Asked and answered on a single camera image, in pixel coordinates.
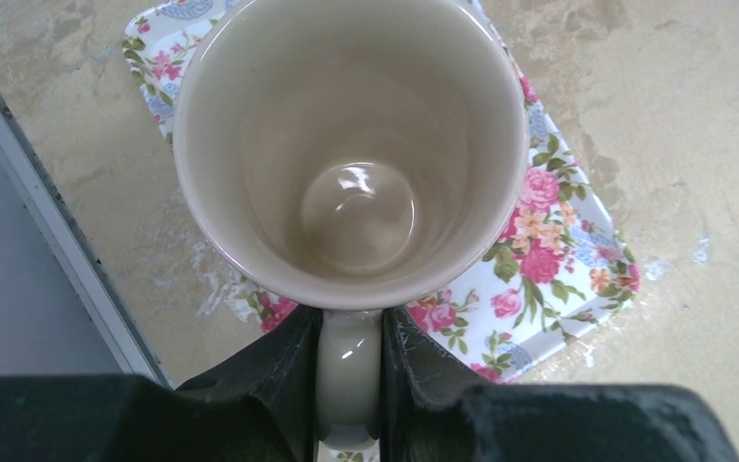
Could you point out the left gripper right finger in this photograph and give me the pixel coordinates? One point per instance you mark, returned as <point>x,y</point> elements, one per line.
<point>435,408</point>

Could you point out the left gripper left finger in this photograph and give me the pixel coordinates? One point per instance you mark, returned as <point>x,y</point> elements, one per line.
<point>258,405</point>

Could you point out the beige floral mug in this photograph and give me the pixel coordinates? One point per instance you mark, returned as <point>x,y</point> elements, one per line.
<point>350,156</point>

